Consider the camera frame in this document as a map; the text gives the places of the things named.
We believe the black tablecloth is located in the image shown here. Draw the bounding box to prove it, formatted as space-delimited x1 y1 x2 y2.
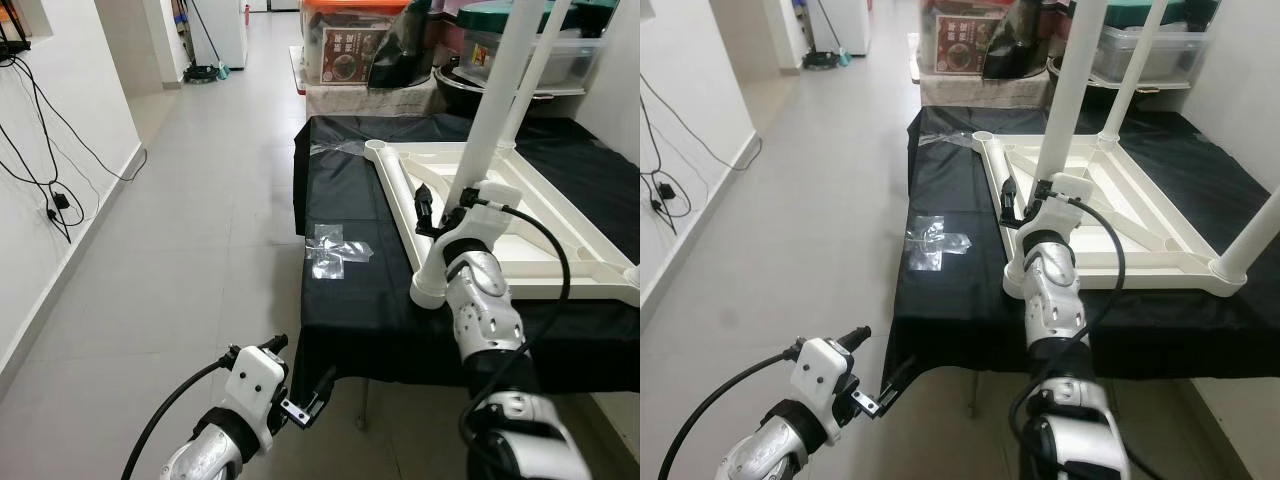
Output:
290 115 641 396
880 105 1280 381

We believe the beige covered bench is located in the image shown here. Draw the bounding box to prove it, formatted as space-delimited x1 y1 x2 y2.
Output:
305 78 446 119
915 70 1051 109

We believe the black round basin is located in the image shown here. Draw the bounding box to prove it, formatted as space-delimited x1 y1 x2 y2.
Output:
432 62 521 119
1045 55 1121 106

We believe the cream plastic table top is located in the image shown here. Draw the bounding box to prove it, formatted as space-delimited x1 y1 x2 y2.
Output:
972 128 1251 299
362 138 641 309

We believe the black bag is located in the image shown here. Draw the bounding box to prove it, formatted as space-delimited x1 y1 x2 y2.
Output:
368 0 441 91
982 0 1056 81

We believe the orange lid storage box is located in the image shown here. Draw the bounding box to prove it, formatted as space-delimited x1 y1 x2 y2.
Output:
300 0 413 86
930 0 1011 76

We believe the green lid storage box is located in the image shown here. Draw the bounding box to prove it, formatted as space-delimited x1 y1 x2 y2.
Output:
455 0 611 91
1085 0 1211 83

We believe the black mop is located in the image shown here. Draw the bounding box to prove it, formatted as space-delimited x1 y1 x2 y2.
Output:
185 0 231 83
805 0 851 71

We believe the white appliance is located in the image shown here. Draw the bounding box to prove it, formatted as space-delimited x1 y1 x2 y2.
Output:
815 0 869 56
195 0 249 69

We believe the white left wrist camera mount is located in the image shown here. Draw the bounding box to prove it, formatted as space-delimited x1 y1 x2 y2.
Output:
222 345 289 441
792 338 856 436

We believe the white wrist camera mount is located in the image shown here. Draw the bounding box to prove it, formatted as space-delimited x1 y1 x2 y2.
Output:
440 180 521 251
222 345 289 441
792 338 856 436
1025 172 1096 236

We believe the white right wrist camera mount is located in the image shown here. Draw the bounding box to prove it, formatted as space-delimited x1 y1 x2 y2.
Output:
1025 172 1096 236
440 180 521 251

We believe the black wall cable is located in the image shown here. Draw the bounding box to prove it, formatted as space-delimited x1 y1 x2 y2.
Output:
0 55 151 246
640 75 766 236

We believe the dark wall shelf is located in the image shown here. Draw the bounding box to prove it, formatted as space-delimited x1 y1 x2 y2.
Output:
0 0 31 66

